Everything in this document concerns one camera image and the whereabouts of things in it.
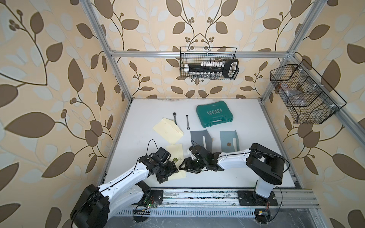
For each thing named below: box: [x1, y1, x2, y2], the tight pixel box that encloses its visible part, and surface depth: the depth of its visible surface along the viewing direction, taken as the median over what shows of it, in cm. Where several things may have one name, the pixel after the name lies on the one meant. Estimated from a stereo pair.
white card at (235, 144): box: [232, 138, 238, 152], surface depth 98 cm
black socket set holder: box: [183, 58, 240, 79], surface depth 86 cm
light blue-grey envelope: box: [219, 130, 241, 153], surface depth 99 cm
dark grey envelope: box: [190, 129, 213, 154], surface depth 99 cm
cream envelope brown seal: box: [152, 117, 184, 145], surface depth 104 cm
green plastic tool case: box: [196, 100, 234, 129], surface depth 107 cm
